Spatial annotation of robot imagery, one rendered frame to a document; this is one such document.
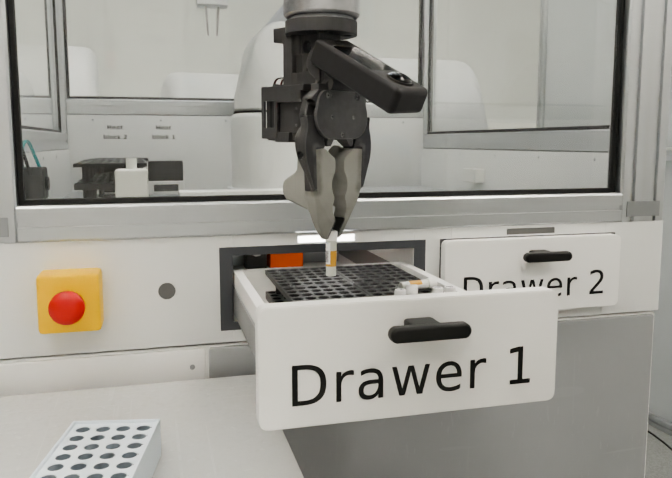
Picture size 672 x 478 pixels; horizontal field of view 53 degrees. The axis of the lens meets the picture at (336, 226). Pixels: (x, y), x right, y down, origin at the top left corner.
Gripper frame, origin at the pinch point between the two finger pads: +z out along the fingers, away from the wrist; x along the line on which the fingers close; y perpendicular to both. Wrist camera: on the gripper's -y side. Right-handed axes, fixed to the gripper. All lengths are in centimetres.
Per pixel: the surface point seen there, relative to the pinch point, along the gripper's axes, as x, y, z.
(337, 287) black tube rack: -7.5, 6.9, 8.6
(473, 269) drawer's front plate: -34.6, 5.5, 10.0
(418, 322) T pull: 1.8, -11.7, 7.3
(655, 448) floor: -193, 28, 99
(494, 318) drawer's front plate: -6.3, -14.5, 8.0
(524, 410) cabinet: -44, 2, 33
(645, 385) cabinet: -63, -10, 31
